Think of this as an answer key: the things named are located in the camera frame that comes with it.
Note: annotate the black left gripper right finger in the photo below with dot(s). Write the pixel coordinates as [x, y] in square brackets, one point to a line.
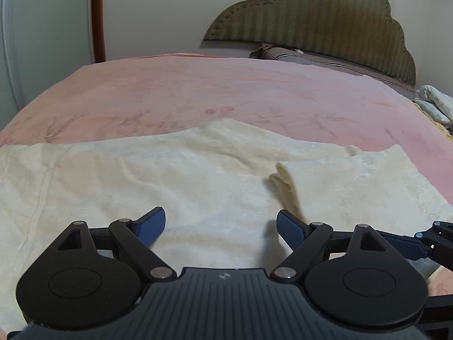
[311, 246]

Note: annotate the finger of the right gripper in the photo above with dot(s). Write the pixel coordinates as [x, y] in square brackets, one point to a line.
[409, 247]

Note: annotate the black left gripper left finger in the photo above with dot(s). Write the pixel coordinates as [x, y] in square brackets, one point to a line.
[121, 252]

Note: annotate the cream white pants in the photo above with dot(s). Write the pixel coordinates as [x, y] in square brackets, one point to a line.
[221, 186]

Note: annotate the white folded cloth pile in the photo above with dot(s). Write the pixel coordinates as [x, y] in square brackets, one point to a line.
[436, 104]

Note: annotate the pink bed blanket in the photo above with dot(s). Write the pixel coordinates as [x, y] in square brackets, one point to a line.
[144, 97]

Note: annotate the grey striped pillow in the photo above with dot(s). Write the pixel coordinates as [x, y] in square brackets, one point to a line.
[276, 53]

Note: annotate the olive green padded headboard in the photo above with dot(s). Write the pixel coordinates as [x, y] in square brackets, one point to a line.
[359, 31]

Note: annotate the brown wooden door frame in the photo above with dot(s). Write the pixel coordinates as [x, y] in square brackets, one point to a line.
[97, 27]

